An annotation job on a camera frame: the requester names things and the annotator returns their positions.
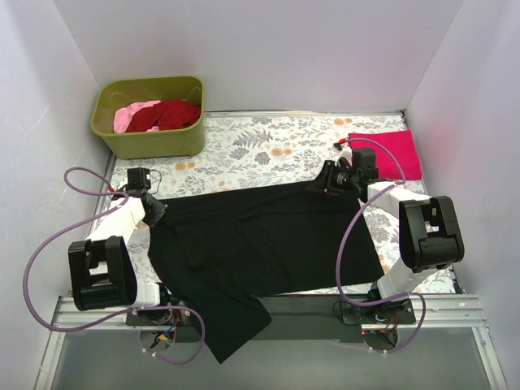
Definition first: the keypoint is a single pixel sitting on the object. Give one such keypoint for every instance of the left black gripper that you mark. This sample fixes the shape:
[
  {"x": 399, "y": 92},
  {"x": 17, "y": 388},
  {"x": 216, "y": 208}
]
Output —
[{"x": 156, "y": 209}]

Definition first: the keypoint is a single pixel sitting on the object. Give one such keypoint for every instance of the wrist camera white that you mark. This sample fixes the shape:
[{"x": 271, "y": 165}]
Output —
[
  {"x": 343, "y": 147},
  {"x": 114, "y": 189}
]

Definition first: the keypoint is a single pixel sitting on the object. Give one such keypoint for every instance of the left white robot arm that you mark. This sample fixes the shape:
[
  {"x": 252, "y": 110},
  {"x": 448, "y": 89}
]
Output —
[{"x": 101, "y": 269}]

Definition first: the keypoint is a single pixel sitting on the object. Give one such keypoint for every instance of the dark red garment in bin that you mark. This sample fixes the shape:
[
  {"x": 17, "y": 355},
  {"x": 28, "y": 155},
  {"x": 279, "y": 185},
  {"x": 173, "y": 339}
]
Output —
[{"x": 171, "y": 114}]

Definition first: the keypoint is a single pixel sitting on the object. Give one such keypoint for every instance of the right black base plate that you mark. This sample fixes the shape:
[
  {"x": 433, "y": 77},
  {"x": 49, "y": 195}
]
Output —
[{"x": 400, "y": 312}]

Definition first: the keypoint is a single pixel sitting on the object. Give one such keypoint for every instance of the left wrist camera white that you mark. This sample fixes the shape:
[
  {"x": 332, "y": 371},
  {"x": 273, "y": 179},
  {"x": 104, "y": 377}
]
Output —
[{"x": 114, "y": 189}]

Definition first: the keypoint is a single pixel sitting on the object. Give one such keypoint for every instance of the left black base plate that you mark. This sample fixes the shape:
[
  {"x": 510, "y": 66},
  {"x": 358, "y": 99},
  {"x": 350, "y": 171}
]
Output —
[{"x": 161, "y": 318}]

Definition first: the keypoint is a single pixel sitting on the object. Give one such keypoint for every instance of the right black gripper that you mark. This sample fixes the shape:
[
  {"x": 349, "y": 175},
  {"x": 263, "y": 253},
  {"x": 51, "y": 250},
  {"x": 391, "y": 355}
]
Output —
[{"x": 327, "y": 181}]

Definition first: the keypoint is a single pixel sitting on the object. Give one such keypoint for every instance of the aluminium frame rail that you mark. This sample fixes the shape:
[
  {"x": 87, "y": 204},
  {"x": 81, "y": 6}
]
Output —
[{"x": 442, "y": 310}]

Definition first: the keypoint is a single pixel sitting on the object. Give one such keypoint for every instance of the folded magenta t shirt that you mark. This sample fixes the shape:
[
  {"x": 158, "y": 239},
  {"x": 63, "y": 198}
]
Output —
[{"x": 402, "y": 147}]

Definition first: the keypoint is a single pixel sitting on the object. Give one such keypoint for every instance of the olive green plastic bin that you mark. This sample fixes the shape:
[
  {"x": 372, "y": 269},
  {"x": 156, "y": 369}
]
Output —
[{"x": 187, "y": 141}]

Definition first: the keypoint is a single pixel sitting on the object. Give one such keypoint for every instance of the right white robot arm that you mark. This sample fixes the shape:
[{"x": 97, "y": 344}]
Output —
[{"x": 429, "y": 234}]

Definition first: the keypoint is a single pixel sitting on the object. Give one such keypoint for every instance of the pink garment in bin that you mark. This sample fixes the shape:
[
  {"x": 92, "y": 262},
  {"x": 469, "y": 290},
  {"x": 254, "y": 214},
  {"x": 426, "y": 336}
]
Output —
[{"x": 124, "y": 115}]

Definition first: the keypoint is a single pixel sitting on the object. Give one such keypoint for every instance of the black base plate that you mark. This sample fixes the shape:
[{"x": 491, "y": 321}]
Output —
[
  {"x": 161, "y": 318},
  {"x": 400, "y": 312}
]

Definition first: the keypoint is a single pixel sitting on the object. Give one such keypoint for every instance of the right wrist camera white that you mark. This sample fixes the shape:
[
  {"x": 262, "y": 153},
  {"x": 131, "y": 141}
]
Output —
[{"x": 343, "y": 147}]

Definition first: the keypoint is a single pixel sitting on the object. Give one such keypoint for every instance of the black t shirt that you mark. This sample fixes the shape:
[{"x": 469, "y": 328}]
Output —
[{"x": 222, "y": 252}]

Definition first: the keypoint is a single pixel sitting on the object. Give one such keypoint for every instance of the floral patterned table mat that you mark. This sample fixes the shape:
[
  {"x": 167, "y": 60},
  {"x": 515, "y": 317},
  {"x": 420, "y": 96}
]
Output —
[{"x": 260, "y": 150}]

